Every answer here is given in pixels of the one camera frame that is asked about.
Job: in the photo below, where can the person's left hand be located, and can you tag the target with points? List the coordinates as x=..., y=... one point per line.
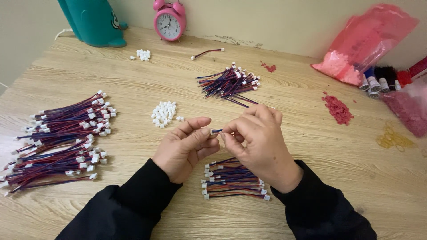
x=176, y=153

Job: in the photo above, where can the person's right hand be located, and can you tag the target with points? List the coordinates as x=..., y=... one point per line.
x=263, y=146

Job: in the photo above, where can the large heap of white connectors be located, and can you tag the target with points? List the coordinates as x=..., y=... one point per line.
x=163, y=113

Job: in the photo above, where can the scattered red bits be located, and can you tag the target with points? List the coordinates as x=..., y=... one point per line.
x=269, y=67

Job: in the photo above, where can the heap of red connectors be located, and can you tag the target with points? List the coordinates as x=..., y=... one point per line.
x=337, y=109

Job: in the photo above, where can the small heap of white connectors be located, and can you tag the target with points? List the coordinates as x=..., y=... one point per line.
x=143, y=55

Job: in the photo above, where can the lying white thread spool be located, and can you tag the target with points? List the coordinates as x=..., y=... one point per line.
x=373, y=94

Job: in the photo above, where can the pink twin-bell alarm clock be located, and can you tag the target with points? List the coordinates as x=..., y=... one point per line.
x=169, y=23

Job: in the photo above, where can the heap of yellow rubber bands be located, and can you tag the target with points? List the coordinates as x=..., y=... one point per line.
x=393, y=139

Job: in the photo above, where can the black thread spool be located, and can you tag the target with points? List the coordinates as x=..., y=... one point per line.
x=393, y=75
x=382, y=78

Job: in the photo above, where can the pink plastic bag of connectors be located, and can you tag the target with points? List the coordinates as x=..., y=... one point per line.
x=363, y=43

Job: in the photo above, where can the clear bag of red connectors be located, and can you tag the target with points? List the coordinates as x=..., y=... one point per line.
x=408, y=108

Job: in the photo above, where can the teal cat-shaped figure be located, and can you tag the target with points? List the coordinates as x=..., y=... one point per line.
x=93, y=21

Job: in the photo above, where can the red thread spool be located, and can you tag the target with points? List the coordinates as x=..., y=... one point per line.
x=404, y=78

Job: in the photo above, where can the red box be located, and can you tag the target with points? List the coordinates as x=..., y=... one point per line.
x=418, y=67

